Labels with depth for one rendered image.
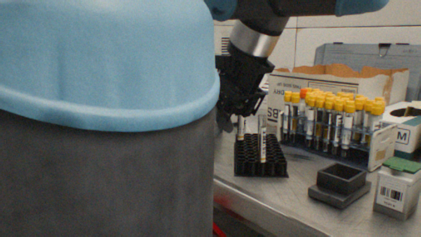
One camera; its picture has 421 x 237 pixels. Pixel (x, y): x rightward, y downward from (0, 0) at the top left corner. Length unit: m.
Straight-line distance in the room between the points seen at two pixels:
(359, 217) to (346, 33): 0.74
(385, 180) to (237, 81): 0.27
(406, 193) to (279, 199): 0.16
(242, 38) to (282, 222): 0.27
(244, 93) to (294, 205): 0.20
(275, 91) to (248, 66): 0.32
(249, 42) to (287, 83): 0.33
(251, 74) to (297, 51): 0.70
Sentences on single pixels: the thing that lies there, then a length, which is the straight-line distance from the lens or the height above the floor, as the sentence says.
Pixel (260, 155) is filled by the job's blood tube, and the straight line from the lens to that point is 0.54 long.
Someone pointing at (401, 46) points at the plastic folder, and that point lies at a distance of 1.04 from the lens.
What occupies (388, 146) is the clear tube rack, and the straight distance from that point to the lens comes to 0.68.
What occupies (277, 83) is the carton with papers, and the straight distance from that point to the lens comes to 0.83.
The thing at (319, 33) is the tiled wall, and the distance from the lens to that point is 1.17.
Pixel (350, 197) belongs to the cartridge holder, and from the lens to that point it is 0.50.
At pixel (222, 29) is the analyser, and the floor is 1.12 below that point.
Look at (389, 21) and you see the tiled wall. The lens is 1.07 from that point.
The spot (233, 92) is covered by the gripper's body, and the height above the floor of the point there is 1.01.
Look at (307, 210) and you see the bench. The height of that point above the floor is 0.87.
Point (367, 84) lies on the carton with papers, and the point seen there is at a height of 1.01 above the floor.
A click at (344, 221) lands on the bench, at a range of 0.46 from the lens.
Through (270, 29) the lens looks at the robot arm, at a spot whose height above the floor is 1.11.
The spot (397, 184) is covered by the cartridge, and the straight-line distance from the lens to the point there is 0.48.
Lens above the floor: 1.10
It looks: 14 degrees down
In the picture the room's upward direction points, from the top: straight up
